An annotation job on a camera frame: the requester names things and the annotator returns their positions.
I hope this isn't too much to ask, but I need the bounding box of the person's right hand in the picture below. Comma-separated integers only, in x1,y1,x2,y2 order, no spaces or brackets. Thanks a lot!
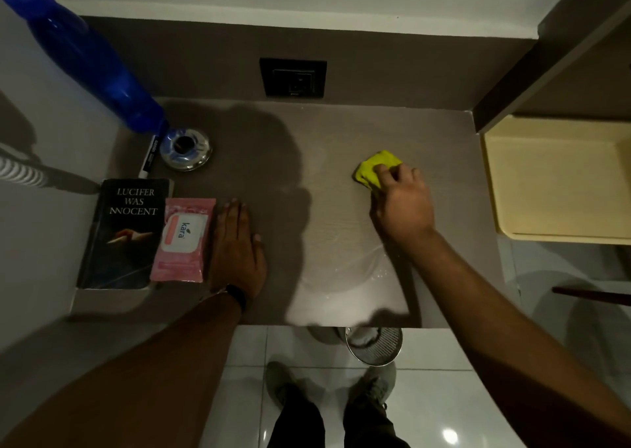
370,162,436,249

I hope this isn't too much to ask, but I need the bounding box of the person's left hand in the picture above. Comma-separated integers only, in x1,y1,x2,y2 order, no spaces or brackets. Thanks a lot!
209,198,268,311

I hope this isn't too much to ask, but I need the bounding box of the yellow cleaning cloth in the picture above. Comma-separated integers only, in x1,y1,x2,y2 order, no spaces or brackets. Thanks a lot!
352,150,403,190

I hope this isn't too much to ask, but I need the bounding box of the person's right forearm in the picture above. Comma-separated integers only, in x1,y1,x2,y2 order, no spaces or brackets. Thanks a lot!
388,229,631,448

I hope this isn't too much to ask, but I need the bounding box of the person's left forearm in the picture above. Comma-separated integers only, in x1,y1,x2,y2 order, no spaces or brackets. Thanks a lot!
0,291,243,448

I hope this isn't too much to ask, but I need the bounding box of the pink wet wipes packet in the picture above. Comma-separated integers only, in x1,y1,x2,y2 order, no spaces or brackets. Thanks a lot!
149,197,217,284

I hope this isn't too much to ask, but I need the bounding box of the black wristwatch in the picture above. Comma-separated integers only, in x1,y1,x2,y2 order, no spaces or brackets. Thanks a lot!
219,283,247,313

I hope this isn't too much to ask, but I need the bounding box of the round silver ashtray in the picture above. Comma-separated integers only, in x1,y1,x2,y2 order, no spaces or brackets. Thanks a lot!
159,127,214,172

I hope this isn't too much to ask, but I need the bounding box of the black paperback book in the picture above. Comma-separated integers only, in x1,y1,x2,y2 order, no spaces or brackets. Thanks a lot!
76,178,173,291

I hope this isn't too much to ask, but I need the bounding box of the white marker pen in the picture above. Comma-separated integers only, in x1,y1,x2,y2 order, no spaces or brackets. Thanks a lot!
137,134,160,179

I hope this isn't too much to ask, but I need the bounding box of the person's left shoe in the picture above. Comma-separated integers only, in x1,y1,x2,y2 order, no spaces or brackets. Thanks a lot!
265,361,298,410

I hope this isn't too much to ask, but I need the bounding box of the person's shoe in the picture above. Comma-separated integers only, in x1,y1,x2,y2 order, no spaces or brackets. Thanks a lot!
265,361,298,410
348,364,396,410

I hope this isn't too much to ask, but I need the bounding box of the metal mesh waste bin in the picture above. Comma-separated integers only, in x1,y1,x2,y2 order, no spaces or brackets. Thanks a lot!
337,326,404,368

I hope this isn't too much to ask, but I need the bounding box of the cream open drawer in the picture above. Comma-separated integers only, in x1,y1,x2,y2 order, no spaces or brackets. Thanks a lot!
480,114,631,246

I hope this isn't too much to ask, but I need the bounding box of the person's left leg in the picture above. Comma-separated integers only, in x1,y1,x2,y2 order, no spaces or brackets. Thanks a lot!
268,383,327,448

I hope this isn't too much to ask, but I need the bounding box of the person's leg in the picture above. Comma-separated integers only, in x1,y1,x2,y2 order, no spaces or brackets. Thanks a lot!
268,383,327,448
342,392,412,448

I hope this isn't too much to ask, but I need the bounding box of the person's right shoe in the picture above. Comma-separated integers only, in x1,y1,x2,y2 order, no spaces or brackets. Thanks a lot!
348,364,396,410

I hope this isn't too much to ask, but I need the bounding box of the person's right leg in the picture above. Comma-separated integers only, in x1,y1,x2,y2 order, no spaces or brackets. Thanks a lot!
342,392,412,448

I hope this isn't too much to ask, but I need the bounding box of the blue plastic water bottle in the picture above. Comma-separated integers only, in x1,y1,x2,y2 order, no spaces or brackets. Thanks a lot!
0,0,167,135

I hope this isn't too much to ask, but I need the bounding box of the dark wooden stick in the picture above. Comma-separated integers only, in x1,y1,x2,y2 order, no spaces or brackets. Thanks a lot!
551,286,631,308

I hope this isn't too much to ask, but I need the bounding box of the black wall socket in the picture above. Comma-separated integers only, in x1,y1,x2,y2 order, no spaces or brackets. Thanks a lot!
259,57,328,100

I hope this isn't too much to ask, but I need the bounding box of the white ribbed hose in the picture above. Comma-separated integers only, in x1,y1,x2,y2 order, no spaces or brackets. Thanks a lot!
0,155,49,189

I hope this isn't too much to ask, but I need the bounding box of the grey wall cabinet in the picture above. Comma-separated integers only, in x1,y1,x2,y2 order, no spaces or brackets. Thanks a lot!
472,0,631,134

